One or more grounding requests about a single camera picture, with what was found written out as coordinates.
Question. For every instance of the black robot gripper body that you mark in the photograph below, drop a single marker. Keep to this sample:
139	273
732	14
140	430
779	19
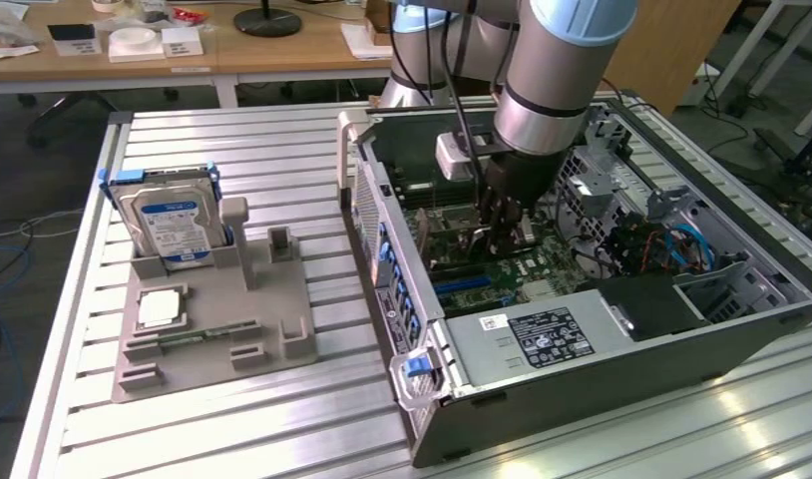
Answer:
523	174

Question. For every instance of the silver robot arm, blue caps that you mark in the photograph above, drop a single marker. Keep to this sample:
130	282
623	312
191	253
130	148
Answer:
552	75

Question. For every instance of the CPU socket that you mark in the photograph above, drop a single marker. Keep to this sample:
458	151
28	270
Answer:
460	215

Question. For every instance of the green motherboard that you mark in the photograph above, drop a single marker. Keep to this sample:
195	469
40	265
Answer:
532	279

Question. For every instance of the black expansion slot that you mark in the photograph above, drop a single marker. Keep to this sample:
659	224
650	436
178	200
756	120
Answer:
456	273

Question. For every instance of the perforated metal disk bay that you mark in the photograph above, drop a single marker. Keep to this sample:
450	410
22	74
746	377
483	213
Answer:
599	194

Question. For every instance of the blue expansion slot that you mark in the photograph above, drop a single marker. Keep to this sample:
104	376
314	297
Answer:
463	285

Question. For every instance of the grey power supply unit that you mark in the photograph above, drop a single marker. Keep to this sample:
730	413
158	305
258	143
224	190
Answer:
486	349

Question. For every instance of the blue plastic case latch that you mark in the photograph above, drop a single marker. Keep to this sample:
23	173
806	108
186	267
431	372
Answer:
416	368

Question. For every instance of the wooden cabinet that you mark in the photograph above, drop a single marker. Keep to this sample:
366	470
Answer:
679	50

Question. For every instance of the stack of white papers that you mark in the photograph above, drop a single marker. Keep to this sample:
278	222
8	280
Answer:
366	45

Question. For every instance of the dark open PC case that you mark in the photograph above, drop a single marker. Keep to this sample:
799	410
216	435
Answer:
579	399

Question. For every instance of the brown cardboard box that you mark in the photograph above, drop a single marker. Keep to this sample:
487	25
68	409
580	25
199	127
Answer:
378	15

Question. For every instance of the wooden desk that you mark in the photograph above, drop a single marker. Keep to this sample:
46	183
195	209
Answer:
279	55

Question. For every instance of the black round lamp base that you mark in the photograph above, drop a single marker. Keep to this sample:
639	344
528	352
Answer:
267	22

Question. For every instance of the grey parts rack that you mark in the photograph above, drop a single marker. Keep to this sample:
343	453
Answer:
207	359

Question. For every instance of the green RAM stick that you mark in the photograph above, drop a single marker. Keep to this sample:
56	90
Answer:
180	340

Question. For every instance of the silver CPU chip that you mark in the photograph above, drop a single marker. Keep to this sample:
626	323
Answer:
159	309

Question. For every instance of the plain white box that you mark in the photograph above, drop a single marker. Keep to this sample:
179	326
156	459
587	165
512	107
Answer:
182	42

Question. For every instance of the red small object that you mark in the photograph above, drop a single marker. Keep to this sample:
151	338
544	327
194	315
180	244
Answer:
187	16

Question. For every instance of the white box with round dish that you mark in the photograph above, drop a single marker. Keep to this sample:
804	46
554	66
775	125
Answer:
135	47

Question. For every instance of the white box with black label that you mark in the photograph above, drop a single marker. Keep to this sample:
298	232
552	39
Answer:
75	42

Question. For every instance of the small paper label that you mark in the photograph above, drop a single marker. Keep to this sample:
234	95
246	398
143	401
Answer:
14	51

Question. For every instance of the clear plastic bag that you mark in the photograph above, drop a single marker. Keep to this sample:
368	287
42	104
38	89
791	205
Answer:
3	20

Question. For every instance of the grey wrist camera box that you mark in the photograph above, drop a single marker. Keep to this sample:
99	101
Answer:
454	159

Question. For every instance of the grey metal drive bracket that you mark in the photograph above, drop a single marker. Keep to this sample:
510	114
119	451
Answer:
746	279

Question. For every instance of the white desk leg frame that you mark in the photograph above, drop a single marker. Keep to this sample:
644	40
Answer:
752	45

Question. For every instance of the hard disk with blue bracket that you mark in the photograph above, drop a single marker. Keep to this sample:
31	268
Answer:
167	224

